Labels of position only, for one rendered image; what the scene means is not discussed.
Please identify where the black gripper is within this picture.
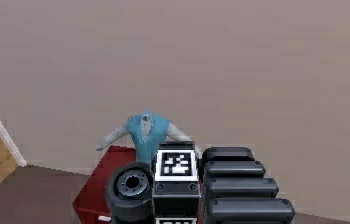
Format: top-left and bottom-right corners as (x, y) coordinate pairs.
(104, 161), (155, 224)

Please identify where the blue vest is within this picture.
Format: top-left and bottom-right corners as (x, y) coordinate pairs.
(95, 110), (204, 166)

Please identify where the red cabinet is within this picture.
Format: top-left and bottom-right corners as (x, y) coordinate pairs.
(71, 145), (157, 224)

